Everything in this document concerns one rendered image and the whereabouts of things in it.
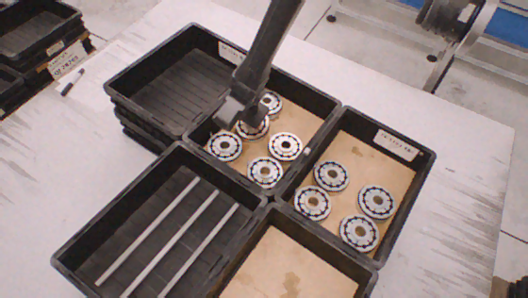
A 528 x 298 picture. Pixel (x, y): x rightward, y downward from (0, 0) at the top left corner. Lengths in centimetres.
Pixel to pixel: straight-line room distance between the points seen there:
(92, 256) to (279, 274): 45
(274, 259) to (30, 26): 173
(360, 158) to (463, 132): 54
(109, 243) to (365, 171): 72
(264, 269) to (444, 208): 66
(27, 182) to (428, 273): 123
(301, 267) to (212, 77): 69
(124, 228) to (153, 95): 45
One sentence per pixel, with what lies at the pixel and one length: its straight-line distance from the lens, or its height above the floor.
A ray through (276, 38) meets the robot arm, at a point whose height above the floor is 131.
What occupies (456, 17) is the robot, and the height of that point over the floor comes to 116.
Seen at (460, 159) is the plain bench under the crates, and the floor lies 70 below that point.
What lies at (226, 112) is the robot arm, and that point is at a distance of 84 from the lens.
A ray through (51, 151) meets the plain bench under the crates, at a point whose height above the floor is 70.
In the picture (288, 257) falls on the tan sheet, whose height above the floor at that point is 83.
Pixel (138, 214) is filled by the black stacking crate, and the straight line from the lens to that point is 100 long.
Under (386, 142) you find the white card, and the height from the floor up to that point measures 88.
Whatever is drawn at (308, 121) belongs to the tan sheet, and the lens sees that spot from 116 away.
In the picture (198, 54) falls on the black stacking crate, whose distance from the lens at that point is 135.
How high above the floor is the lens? 171
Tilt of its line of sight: 56 degrees down
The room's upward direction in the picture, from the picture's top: 9 degrees clockwise
